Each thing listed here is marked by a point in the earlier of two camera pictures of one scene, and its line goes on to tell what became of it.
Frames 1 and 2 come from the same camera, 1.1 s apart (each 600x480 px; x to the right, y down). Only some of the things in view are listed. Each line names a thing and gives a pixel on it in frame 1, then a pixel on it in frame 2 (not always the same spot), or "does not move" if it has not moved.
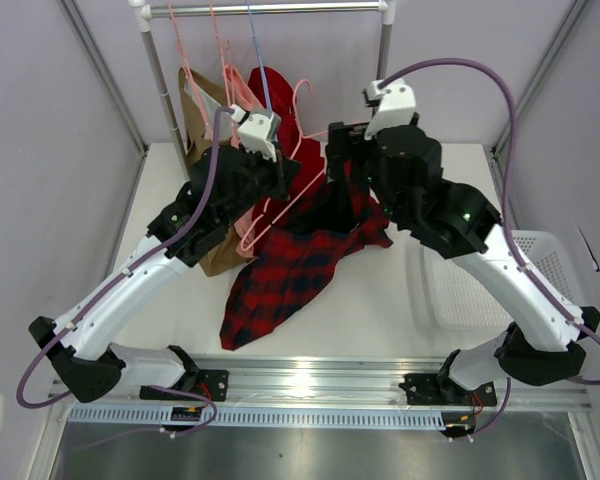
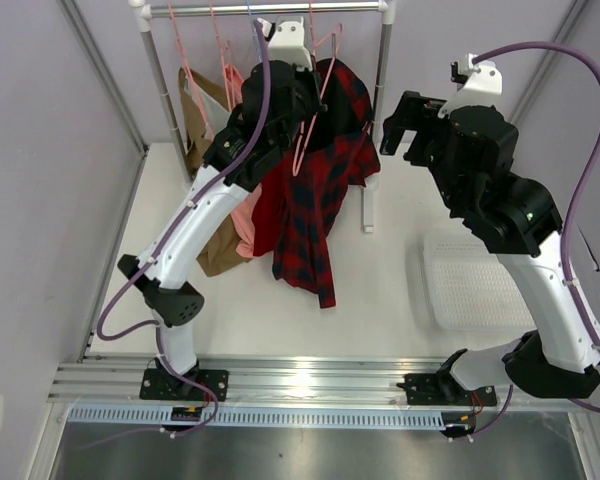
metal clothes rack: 145,11 does not move
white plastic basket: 460,299 does not move
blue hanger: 259,59 does not move
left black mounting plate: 212,385 does not move
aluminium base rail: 325,383 does not move
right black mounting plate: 432,390 does not move
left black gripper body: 261,177 to 306,98
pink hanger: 302,137 to 300,153
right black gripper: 342,142 to 419,120
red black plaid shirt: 292,266 to 341,148
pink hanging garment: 241,95 does not move
